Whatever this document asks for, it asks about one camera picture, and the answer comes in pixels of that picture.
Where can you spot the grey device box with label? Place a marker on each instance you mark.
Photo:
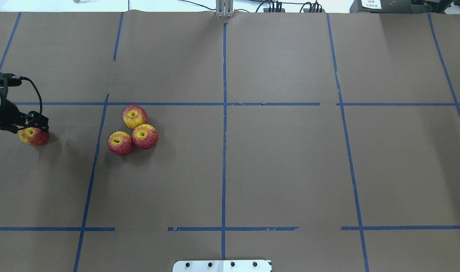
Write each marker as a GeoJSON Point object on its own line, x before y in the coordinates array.
{"type": "Point", "coordinates": [387, 7]}

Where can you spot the right red yellow apple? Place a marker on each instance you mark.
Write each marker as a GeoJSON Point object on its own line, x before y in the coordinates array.
{"type": "Point", "coordinates": [145, 136]}

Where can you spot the grey aluminium post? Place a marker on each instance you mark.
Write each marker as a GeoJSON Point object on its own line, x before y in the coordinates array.
{"type": "Point", "coordinates": [224, 8]}

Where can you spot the white metal base plate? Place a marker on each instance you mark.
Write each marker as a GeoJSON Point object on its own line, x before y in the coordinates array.
{"type": "Point", "coordinates": [223, 266]}

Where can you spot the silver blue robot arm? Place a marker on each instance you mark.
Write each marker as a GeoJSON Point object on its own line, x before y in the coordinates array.
{"type": "Point", "coordinates": [13, 120]}

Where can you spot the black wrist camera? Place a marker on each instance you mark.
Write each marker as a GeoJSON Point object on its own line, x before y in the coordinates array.
{"type": "Point", "coordinates": [8, 80]}

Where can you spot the left red yellow apple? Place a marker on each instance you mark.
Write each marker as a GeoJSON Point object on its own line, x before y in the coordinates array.
{"type": "Point", "coordinates": [120, 143]}

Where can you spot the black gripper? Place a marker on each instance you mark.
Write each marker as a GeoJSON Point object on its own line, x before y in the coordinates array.
{"type": "Point", "coordinates": [3, 115]}

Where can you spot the top red yellow apple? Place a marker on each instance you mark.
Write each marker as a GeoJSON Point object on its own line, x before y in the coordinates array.
{"type": "Point", "coordinates": [134, 116]}

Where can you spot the lone red yellow apple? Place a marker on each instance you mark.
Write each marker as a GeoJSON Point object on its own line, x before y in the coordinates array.
{"type": "Point", "coordinates": [33, 136]}

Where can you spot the brown paper table cover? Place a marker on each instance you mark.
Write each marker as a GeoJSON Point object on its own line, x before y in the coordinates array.
{"type": "Point", "coordinates": [320, 142]}

